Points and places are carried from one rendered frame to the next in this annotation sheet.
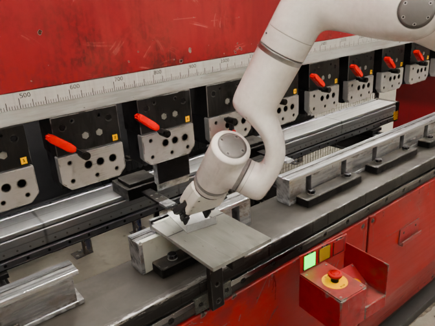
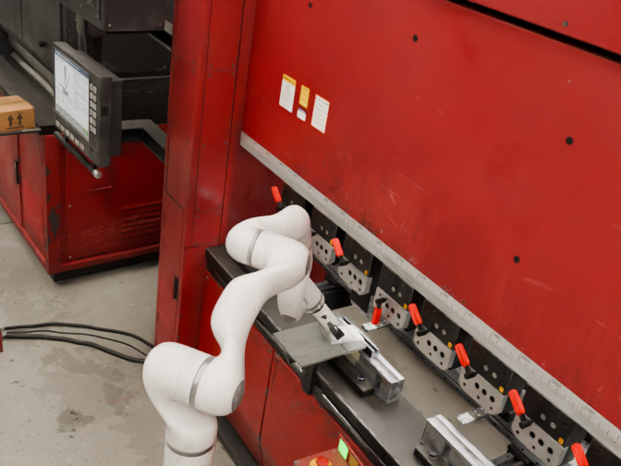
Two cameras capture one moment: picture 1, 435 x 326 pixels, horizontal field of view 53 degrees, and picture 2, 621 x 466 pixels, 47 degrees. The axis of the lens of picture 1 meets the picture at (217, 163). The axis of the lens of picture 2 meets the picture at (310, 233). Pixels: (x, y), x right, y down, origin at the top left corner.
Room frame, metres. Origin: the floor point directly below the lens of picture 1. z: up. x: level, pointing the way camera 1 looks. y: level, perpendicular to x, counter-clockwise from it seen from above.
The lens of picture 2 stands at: (0.85, -1.89, 2.44)
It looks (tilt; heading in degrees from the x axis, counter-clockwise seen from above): 28 degrees down; 90
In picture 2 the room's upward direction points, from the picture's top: 10 degrees clockwise
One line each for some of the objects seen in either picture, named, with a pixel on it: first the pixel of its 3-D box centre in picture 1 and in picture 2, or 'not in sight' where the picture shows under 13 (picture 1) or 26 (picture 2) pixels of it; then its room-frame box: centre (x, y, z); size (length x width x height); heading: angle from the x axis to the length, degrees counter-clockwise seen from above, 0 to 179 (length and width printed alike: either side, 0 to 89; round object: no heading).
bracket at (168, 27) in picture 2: not in sight; (146, 32); (0.07, 0.99, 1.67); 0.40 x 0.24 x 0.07; 127
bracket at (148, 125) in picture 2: not in sight; (141, 143); (0.07, 0.99, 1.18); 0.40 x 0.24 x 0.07; 127
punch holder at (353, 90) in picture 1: (351, 76); (551, 423); (1.55, -0.49, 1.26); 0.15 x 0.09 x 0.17; 127
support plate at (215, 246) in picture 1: (208, 233); (319, 340); (0.96, 0.03, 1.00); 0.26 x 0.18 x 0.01; 37
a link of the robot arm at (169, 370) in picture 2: not in sight; (182, 394); (0.64, -0.67, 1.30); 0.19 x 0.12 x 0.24; 163
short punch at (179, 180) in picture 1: (171, 169); (361, 299); (1.08, 0.12, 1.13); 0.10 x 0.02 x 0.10; 127
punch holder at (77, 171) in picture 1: (83, 143); (330, 234); (0.94, 0.30, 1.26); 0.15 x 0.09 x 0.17; 127
